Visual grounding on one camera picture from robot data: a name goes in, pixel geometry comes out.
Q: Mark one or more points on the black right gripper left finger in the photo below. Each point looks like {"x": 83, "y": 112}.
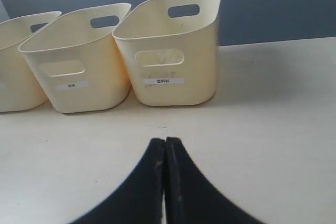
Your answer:
{"x": 139, "y": 198}

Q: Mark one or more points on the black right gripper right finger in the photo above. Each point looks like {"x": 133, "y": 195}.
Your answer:
{"x": 190, "y": 197}

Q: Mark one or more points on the cream plastic bin right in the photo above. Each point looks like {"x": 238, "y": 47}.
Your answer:
{"x": 170, "y": 50}

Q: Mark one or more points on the cream plastic bin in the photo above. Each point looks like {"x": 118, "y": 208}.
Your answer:
{"x": 170, "y": 50}
{"x": 20, "y": 90}
{"x": 79, "y": 67}

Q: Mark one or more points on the cream plastic bin middle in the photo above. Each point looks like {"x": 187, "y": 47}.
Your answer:
{"x": 79, "y": 67}

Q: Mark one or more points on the cream plastic bin left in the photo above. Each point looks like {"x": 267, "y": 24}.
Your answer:
{"x": 20, "y": 90}

